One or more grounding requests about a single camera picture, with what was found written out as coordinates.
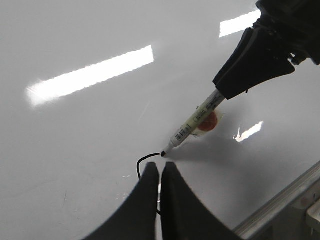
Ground white whiteboard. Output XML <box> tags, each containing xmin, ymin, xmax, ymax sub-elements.
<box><xmin>0</xmin><ymin>0</ymin><xmax>320</xmax><ymax>240</ymax></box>

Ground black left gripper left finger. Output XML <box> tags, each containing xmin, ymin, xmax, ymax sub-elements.
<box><xmin>85</xmin><ymin>162</ymin><xmax>160</xmax><ymax>240</ymax></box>

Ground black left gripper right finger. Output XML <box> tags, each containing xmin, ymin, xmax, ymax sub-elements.
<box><xmin>160</xmin><ymin>162</ymin><xmax>241</xmax><ymax>240</ymax></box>

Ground red round magnet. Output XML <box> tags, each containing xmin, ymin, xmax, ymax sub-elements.
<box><xmin>191</xmin><ymin>110</ymin><xmax>224</xmax><ymax>137</ymax></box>

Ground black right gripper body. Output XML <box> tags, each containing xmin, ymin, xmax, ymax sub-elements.
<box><xmin>256</xmin><ymin>0</ymin><xmax>320</xmax><ymax>65</ymax></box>

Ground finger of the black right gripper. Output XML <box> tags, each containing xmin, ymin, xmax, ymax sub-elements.
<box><xmin>213</xmin><ymin>28</ymin><xmax>295</xmax><ymax>100</ymax></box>

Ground white whiteboard marker pen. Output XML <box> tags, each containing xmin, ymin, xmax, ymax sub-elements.
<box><xmin>160</xmin><ymin>89</ymin><xmax>225</xmax><ymax>157</ymax></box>

